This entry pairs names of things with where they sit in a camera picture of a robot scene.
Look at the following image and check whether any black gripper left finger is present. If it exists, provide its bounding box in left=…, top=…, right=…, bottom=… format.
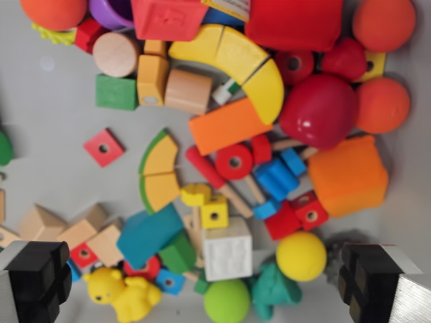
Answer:
left=0, top=240, right=73, bottom=323

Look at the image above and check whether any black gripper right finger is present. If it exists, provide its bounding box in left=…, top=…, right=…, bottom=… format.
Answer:
left=338, top=242, right=431, bottom=323

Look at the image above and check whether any small blue wooden piece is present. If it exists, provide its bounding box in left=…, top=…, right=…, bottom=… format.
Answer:
left=66, top=258, right=82, bottom=283
left=252, top=200, right=282, bottom=220

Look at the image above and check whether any small red cube with hole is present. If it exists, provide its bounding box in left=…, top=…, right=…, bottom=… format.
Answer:
left=69, top=242, right=99, bottom=269

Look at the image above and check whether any yellow foam ball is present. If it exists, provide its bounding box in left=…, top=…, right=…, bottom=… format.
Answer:
left=275, top=231, right=327, bottom=283

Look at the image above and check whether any yellow rubber bear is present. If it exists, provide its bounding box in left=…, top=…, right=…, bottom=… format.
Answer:
left=83, top=267, right=162, bottom=323

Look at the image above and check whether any teal rubber animal toy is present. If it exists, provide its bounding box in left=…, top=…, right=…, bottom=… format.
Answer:
left=251, top=262, right=303, bottom=320

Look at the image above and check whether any orange soft cube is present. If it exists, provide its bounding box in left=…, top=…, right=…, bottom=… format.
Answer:
left=308, top=135, right=389, bottom=218

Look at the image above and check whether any red wooden block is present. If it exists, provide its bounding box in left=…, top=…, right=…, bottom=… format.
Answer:
left=73, top=18, right=110, bottom=55
left=265, top=201, right=302, bottom=242

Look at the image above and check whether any teal wooden block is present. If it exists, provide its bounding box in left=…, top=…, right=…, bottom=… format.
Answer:
left=117, top=203, right=185, bottom=270

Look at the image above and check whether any green toy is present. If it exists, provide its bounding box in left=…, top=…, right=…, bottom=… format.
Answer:
left=0, top=129, right=14, bottom=166

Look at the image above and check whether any blue cube with hole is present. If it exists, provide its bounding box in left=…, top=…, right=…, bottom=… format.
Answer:
left=154, top=268, right=186, bottom=296

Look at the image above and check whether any blue ridged wooden block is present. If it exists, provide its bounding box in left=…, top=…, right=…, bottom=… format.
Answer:
left=253, top=157, right=300, bottom=202

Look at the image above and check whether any green wooden block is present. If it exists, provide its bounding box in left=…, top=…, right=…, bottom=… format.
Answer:
left=158, top=231, right=197, bottom=275

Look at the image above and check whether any green foam ball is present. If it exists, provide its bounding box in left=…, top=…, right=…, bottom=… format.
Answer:
left=203, top=279, right=252, bottom=323

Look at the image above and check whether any small blue wooden cube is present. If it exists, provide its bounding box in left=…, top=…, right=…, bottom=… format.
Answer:
left=279, top=147, right=307, bottom=176

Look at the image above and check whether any red square tile with hole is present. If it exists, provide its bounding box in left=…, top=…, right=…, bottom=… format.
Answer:
left=83, top=128, right=127, bottom=168

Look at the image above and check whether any white printed cube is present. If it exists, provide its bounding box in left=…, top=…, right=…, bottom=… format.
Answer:
left=202, top=217, right=253, bottom=283

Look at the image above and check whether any natural wooden dowel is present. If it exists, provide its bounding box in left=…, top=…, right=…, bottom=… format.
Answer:
left=244, top=174, right=267, bottom=205
left=271, top=139, right=319, bottom=159

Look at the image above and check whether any wooden melon slice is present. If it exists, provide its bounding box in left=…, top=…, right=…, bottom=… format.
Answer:
left=139, top=172, right=182, bottom=215
left=138, top=129, right=180, bottom=176

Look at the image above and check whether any small green wooden cube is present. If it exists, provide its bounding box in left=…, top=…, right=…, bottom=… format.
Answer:
left=193, top=277, right=211, bottom=295

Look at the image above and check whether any natural wood plank with holes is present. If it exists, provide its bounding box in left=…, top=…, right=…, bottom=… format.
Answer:
left=183, top=207, right=205, bottom=269

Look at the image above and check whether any yellow cube with hole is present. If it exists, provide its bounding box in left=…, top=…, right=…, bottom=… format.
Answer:
left=201, top=195, right=229, bottom=229

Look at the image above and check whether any small red wooden nut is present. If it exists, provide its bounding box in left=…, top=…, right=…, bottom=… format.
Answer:
left=251, top=134, right=273, bottom=164

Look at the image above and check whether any orange foam ball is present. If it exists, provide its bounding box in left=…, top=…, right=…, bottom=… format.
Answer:
left=352, top=0, right=417, bottom=53
left=355, top=77, right=411, bottom=135
left=19, top=0, right=88, bottom=32

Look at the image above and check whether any yellow wooden nut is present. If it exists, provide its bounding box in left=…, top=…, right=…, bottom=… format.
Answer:
left=180, top=184, right=212, bottom=207

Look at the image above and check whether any dark red toy apple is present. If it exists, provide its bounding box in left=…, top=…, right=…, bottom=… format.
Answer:
left=278, top=73, right=360, bottom=150

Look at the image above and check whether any red wooden wheel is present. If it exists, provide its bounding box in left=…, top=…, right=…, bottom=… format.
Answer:
left=214, top=143, right=253, bottom=181

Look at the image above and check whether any red-headed wooden stick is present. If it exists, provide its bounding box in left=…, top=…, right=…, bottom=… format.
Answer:
left=185, top=145, right=254, bottom=219

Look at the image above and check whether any orange rectangular wooden block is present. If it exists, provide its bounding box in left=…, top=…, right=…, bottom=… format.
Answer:
left=188, top=97, right=274, bottom=156

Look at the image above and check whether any yellow block with hole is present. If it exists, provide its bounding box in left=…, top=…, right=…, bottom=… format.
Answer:
left=356, top=50, right=387, bottom=83

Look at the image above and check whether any red strawberry toy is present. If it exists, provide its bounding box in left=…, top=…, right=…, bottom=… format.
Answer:
left=321, top=37, right=368, bottom=81

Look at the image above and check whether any red wooden bead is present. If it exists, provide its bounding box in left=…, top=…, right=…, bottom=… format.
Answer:
left=274, top=50, right=316, bottom=87

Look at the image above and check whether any natural wood cylinder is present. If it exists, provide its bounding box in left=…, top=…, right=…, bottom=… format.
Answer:
left=92, top=32, right=141, bottom=78

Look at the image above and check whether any natural wood rounded block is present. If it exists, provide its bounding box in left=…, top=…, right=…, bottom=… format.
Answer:
left=164, top=69, right=213, bottom=115

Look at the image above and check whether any yellow-green spiky toy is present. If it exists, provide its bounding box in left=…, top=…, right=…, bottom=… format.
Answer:
left=32, top=22, right=77, bottom=46

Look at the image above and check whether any white and green small piece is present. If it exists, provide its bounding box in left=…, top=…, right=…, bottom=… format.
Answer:
left=211, top=79, right=242, bottom=105

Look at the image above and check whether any small orange-yellow wooden block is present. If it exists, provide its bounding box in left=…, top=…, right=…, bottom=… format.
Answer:
left=143, top=39, right=168, bottom=58

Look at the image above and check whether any yellow wooden banana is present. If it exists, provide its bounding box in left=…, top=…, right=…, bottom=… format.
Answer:
left=168, top=24, right=286, bottom=126

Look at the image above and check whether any large red soft cube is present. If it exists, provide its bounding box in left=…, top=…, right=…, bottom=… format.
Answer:
left=244, top=0, right=344, bottom=53

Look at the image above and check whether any purple plastic cup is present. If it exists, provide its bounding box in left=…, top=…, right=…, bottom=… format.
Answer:
left=88, top=0, right=135, bottom=30

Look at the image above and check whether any red embossed soft cube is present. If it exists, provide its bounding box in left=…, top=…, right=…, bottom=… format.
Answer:
left=130, top=0, right=209, bottom=42

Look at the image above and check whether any blue toy piece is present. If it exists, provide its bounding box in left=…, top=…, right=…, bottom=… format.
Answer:
left=201, top=7, right=246, bottom=28

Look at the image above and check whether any yellow printed box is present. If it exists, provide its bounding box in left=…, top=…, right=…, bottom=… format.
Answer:
left=201, top=0, right=252, bottom=23

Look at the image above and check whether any red wooden ring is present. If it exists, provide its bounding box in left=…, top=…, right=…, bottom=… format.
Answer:
left=123, top=255, right=162, bottom=282

